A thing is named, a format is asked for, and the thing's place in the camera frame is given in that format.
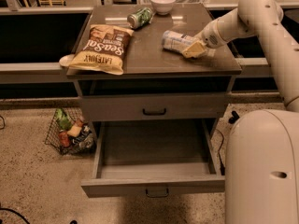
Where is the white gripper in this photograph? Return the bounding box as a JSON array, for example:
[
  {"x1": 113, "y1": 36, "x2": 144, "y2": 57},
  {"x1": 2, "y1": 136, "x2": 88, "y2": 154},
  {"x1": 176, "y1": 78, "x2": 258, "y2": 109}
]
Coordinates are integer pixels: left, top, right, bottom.
[{"x1": 182, "y1": 19, "x2": 228, "y2": 58}]

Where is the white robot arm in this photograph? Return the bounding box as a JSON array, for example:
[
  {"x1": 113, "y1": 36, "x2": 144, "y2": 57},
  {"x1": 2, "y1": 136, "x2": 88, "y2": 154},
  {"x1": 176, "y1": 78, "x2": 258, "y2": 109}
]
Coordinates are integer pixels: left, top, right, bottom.
[{"x1": 196, "y1": 0, "x2": 299, "y2": 224}]

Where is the grey drawer cabinet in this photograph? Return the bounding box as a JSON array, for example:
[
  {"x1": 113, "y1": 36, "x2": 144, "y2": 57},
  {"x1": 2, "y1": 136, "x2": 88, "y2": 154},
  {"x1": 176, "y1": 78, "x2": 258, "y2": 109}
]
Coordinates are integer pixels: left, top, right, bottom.
[{"x1": 67, "y1": 4, "x2": 241, "y2": 132}]

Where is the closed grey upper drawer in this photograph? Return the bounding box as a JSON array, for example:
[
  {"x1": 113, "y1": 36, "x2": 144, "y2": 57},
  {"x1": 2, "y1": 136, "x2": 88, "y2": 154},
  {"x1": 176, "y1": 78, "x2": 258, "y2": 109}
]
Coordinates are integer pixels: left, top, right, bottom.
[{"x1": 78, "y1": 92, "x2": 227, "y2": 121}]

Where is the open grey lower drawer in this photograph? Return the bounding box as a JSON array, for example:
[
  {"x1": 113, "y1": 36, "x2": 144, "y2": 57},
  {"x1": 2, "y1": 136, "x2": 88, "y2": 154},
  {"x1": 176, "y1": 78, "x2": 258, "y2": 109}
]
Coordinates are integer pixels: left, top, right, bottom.
[{"x1": 81, "y1": 119, "x2": 224, "y2": 198}]

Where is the white bowl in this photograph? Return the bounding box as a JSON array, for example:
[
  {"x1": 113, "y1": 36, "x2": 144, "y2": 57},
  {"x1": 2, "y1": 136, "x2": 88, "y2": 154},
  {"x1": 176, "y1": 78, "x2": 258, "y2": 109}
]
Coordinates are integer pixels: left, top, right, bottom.
[{"x1": 150, "y1": 0, "x2": 176, "y2": 15}]

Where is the green soda can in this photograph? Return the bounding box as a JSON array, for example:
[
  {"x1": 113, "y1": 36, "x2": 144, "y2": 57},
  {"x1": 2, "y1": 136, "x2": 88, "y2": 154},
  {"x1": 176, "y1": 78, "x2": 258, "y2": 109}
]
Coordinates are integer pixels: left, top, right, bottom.
[{"x1": 127, "y1": 7, "x2": 153, "y2": 29}]

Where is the black wheeled stand base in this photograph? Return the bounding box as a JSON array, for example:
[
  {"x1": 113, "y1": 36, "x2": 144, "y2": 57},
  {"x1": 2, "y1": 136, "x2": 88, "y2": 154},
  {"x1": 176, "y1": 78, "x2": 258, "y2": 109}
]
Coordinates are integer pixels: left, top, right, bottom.
[{"x1": 229, "y1": 111, "x2": 239, "y2": 124}]

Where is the sea salt chips bag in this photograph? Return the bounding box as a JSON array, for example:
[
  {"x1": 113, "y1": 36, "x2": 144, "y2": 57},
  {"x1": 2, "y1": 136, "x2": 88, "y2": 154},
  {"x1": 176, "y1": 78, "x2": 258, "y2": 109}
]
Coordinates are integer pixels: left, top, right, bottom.
[{"x1": 69, "y1": 24, "x2": 134, "y2": 75}]

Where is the white round plate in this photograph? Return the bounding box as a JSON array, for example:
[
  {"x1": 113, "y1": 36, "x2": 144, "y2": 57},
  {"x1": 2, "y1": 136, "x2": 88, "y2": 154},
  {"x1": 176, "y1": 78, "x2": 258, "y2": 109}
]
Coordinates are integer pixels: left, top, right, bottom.
[{"x1": 59, "y1": 54, "x2": 75, "y2": 67}]

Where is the yellow item in basket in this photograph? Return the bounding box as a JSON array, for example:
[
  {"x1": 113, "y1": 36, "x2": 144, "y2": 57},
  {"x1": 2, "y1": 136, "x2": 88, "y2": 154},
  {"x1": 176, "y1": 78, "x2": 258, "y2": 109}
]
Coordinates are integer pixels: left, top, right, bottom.
[{"x1": 67, "y1": 125, "x2": 81, "y2": 137}]

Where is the green snack bag in basket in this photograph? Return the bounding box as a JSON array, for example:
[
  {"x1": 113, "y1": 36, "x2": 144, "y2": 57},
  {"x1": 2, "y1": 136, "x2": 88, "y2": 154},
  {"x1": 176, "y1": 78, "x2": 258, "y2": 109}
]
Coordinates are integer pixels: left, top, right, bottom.
[{"x1": 54, "y1": 108, "x2": 72, "y2": 131}]

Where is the red can in basket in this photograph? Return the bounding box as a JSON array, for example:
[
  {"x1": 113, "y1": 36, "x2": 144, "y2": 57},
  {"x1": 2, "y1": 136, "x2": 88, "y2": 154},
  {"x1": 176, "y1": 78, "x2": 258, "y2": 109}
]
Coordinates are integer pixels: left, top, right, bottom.
[{"x1": 58, "y1": 130, "x2": 70, "y2": 147}]

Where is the black floor cable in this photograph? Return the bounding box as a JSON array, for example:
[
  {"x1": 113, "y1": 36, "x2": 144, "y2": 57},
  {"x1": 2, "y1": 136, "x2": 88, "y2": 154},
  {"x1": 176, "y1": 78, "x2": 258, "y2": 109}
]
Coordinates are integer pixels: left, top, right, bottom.
[{"x1": 214, "y1": 128, "x2": 226, "y2": 175}]

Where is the wire basket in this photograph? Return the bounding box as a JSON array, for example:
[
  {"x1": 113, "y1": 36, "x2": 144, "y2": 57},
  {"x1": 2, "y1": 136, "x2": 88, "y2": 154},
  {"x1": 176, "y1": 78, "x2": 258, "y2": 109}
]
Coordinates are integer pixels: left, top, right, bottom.
[{"x1": 45, "y1": 107, "x2": 95, "y2": 155}]

